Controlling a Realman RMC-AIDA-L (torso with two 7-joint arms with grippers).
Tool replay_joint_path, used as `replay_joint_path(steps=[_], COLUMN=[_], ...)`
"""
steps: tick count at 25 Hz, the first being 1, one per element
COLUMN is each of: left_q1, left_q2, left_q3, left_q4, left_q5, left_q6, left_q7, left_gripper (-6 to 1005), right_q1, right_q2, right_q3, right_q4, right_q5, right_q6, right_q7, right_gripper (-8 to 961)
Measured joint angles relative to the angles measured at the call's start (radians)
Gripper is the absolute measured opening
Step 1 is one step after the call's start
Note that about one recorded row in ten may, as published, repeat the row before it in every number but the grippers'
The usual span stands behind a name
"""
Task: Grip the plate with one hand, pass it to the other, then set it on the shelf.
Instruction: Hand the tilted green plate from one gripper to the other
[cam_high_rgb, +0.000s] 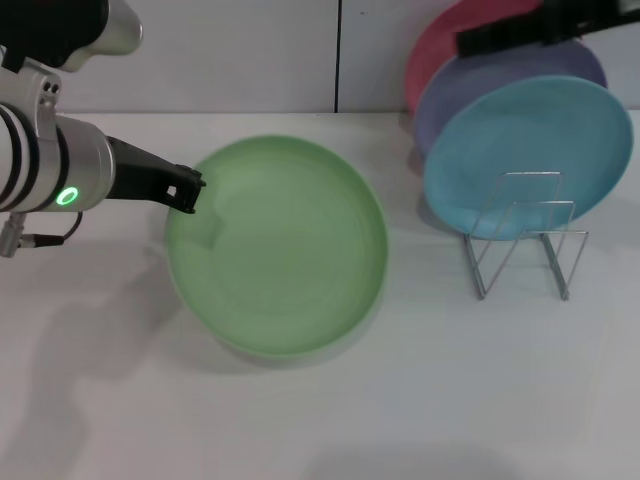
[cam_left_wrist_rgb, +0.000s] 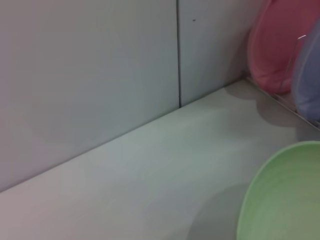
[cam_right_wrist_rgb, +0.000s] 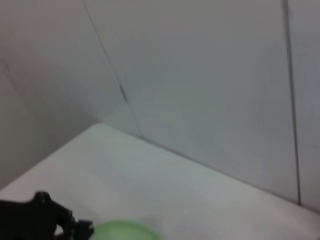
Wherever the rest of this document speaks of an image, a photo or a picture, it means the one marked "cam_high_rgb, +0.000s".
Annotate black cable with silver plug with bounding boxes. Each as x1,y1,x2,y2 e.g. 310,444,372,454
0,209,85,259

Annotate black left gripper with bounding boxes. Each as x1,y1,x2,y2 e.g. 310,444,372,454
102,135,208,216

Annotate silver wire plate rack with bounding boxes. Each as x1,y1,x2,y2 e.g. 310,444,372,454
462,171,590,302

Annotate green plate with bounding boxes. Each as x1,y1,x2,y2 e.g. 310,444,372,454
164,133,390,362

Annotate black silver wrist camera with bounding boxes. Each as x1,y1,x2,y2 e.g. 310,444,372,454
0,0,145,74

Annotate silver camera mount bracket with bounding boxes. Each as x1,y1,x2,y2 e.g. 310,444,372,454
0,47,64,132

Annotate red plate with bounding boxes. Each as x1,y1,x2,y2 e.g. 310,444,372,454
404,0,547,114

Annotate blue plate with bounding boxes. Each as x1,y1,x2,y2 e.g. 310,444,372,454
422,74,635,244

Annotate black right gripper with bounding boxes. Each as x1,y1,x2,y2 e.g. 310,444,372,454
455,0,640,58

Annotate purple plate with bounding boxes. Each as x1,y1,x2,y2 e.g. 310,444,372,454
413,37,609,157

